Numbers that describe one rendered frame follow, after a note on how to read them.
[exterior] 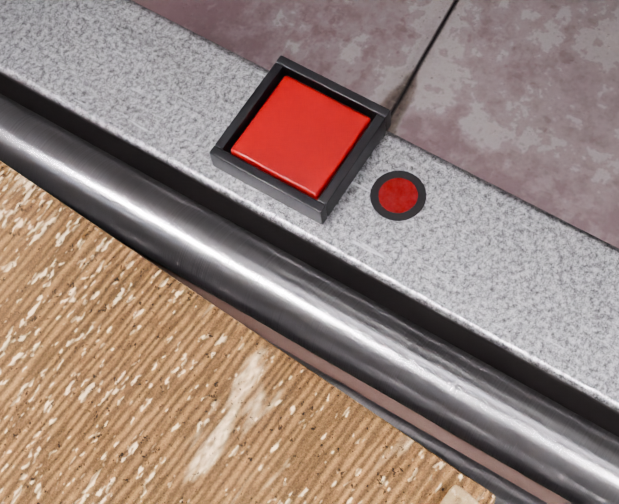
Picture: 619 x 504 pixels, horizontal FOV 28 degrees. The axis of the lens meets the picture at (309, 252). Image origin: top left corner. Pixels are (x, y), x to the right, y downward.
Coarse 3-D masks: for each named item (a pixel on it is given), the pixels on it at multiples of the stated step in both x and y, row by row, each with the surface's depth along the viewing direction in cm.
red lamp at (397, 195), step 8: (384, 184) 72; (392, 184) 72; (400, 184) 72; (408, 184) 72; (384, 192) 71; (392, 192) 71; (400, 192) 71; (408, 192) 71; (416, 192) 71; (384, 200) 71; (392, 200) 71; (400, 200) 71; (408, 200) 71; (416, 200) 71; (392, 208) 71; (400, 208) 71; (408, 208) 71
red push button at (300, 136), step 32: (288, 96) 73; (320, 96) 73; (256, 128) 72; (288, 128) 72; (320, 128) 72; (352, 128) 72; (256, 160) 71; (288, 160) 71; (320, 160) 71; (320, 192) 70
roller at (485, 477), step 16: (288, 352) 69; (336, 384) 67; (368, 400) 67; (384, 416) 66; (416, 432) 66; (432, 448) 65; (448, 448) 66; (464, 464) 65; (480, 464) 66; (480, 480) 64; (496, 480) 64; (496, 496) 64; (512, 496) 64; (528, 496) 64
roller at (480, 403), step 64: (0, 128) 75; (64, 192) 73; (128, 192) 72; (192, 256) 71; (256, 256) 70; (320, 320) 68; (384, 320) 68; (384, 384) 68; (448, 384) 66; (512, 384) 66; (512, 448) 65; (576, 448) 64
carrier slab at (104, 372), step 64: (0, 192) 71; (0, 256) 69; (64, 256) 69; (128, 256) 69; (0, 320) 68; (64, 320) 68; (128, 320) 67; (192, 320) 67; (0, 384) 66; (64, 384) 66; (128, 384) 66; (192, 384) 65; (256, 384) 65; (320, 384) 65; (0, 448) 65; (64, 448) 65; (128, 448) 64; (192, 448) 64; (256, 448) 64; (320, 448) 64; (384, 448) 63
